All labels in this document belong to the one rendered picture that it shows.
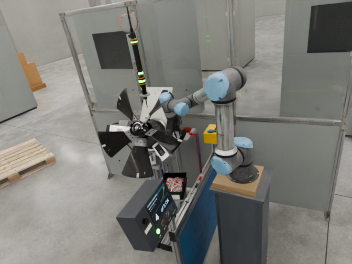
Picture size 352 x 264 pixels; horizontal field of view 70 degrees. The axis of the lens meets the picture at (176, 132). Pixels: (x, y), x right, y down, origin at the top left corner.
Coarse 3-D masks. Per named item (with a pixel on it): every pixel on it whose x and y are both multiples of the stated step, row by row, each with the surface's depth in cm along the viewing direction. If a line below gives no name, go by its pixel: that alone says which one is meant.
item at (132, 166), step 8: (136, 152) 183; (144, 152) 185; (128, 160) 181; (136, 160) 182; (144, 160) 184; (128, 168) 180; (136, 168) 181; (144, 168) 182; (128, 176) 179; (136, 176) 180; (144, 176) 181; (152, 176) 182
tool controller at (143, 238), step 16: (144, 192) 115; (160, 192) 116; (128, 208) 108; (144, 208) 105; (160, 208) 114; (176, 208) 125; (128, 224) 104; (144, 224) 103; (160, 224) 113; (144, 240) 104
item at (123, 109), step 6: (126, 90) 194; (120, 96) 200; (126, 96) 194; (120, 102) 202; (126, 102) 194; (120, 108) 204; (126, 108) 196; (126, 114) 200; (132, 114) 191; (132, 120) 196
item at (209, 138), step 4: (212, 124) 205; (208, 128) 199; (212, 128) 198; (204, 132) 195; (212, 132) 193; (204, 136) 195; (208, 136) 193; (212, 136) 192; (216, 136) 192; (204, 140) 197; (208, 140) 195; (212, 140) 194; (216, 140) 193
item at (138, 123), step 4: (136, 120) 184; (140, 120) 183; (132, 124) 185; (136, 124) 184; (140, 124) 183; (144, 124) 183; (148, 124) 192; (132, 128) 185; (140, 128) 182; (144, 128) 182; (148, 128) 190; (152, 128) 191; (132, 132) 184; (136, 132) 182; (140, 132) 180; (144, 132) 183; (136, 136) 184; (140, 136) 184; (144, 136) 187; (148, 136) 190
